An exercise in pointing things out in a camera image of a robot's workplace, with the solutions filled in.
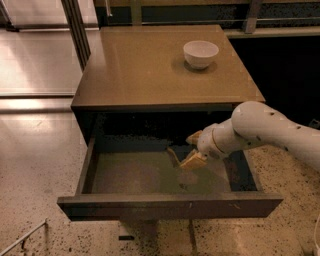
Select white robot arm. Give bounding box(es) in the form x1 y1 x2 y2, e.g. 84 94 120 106
179 101 320 170

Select white ceramic bowl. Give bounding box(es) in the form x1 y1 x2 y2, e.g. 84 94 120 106
183 40 219 70

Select brown cabinet with counter top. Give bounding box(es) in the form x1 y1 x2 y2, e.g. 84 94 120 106
71 25 264 140

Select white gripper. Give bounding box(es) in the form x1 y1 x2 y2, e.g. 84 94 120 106
179 123 229 170

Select open top drawer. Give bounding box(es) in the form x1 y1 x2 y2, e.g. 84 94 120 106
56 129 284 222

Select metal rod on floor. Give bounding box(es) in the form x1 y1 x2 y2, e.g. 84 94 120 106
0 219 47 256

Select background shelf rail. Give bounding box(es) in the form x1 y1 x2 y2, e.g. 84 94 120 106
93 0 320 38

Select white cable at right edge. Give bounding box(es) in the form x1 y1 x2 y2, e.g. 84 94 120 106
313 213 320 256

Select metal frame post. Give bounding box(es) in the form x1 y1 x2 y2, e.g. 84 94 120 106
61 0 91 70

